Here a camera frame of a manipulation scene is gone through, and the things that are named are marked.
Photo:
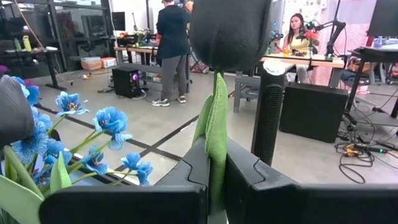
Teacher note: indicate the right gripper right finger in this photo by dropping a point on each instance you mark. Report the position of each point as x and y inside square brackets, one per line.
[280, 205]

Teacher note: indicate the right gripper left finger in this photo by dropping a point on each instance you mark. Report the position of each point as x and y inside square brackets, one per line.
[140, 205]

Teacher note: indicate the blue artificial flower bunch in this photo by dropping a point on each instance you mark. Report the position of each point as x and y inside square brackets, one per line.
[110, 119]

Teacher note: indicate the black artificial tulip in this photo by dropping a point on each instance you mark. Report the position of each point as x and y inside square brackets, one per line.
[230, 34]
[14, 112]

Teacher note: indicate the black background robot arm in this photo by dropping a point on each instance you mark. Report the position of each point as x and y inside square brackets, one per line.
[334, 37]

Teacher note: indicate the black floor stand pole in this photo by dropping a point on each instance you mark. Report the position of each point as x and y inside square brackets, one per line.
[269, 118]

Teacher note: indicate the large black box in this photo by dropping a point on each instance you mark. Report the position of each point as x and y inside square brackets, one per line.
[312, 112]

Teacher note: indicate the black computer tower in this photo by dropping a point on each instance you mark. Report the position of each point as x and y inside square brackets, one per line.
[124, 82]

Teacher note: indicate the orange storage box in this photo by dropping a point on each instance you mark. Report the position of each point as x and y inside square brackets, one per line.
[108, 62]

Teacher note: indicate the wooden top table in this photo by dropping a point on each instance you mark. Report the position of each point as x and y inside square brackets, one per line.
[136, 49]
[311, 60]

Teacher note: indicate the clear storage bin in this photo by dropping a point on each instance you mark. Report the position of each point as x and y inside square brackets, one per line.
[91, 63]

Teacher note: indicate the person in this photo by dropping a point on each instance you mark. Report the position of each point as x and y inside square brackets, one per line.
[172, 31]
[298, 43]

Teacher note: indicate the black desk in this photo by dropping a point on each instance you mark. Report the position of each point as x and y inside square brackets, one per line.
[376, 54]

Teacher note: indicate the black side table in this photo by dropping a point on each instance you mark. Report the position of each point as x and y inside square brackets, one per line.
[31, 54]

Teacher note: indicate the yellow-green bottle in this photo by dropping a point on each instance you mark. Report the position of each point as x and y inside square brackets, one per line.
[27, 43]

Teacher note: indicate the green bottle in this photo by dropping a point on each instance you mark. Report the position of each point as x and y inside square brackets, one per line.
[17, 45]

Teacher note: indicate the black monitor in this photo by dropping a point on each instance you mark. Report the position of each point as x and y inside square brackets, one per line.
[384, 18]

